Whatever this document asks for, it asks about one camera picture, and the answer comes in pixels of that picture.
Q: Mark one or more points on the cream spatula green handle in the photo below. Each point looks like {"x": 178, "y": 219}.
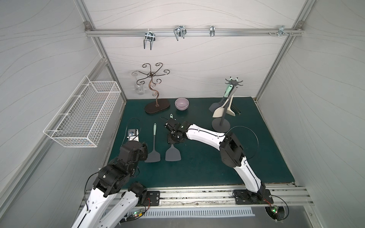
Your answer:
{"x": 229, "y": 110}

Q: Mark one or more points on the cream spatula grey handle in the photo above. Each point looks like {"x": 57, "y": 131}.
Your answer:
{"x": 223, "y": 109}

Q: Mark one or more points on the white vent strip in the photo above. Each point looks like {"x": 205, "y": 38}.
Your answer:
{"x": 222, "y": 212}

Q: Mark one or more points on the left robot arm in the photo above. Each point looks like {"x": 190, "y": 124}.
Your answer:
{"x": 109, "y": 182}

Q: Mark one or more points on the metal double hook middle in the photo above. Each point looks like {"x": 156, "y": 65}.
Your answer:
{"x": 180, "y": 32}

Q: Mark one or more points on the grey utensil rack stand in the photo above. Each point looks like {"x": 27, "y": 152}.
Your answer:
{"x": 221, "y": 124}

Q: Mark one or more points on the metal double hook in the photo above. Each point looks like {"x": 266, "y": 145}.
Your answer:
{"x": 149, "y": 38}
{"x": 180, "y": 32}

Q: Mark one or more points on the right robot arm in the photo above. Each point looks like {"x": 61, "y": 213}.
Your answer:
{"x": 231, "y": 151}

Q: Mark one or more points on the metal bracket hook right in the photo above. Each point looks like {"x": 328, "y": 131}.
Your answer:
{"x": 281, "y": 32}

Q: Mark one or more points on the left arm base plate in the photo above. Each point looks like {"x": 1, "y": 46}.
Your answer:
{"x": 151, "y": 199}

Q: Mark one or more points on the pink bowl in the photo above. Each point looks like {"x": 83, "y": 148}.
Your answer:
{"x": 182, "y": 104}

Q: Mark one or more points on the grey spatula green handle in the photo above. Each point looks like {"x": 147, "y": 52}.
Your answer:
{"x": 153, "y": 156}
{"x": 172, "y": 154}

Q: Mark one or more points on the brown wire mug tree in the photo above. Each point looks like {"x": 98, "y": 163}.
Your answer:
{"x": 159, "y": 104}

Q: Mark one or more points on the metal double hook left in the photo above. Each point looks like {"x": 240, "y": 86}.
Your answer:
{"x": 149, "y": 38}

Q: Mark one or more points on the aluminium rail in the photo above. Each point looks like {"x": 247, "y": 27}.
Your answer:
{"x": 222, "y": 196}
{"x": 191, "y": 32}

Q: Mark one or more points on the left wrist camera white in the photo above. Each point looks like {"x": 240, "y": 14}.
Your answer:
{"x": 133, "y": 135}

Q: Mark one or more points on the aluminium top rail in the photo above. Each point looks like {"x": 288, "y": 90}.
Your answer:
{"x": 191, "y": 32}

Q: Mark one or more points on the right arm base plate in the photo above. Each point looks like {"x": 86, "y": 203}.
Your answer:
{"x": 244, "y": 197}

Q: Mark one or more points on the aluminium front rail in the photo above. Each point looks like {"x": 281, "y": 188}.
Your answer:
{"x": 222, "y": 196}

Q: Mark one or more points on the green table mat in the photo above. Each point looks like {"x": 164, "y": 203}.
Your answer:
{"x": 201, "y": 164}

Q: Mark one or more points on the black tongs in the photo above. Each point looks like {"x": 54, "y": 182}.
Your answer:
{"x": 235, "y": 109}

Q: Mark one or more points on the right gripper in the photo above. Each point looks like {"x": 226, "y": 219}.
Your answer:
{"x": 173, "y": 132}

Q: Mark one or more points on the small metal hook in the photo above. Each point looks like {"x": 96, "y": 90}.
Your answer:
{"x": 212, "y": 31}

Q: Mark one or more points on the white wire basket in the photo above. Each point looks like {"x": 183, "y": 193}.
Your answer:
{"x": 82, "y": 119}

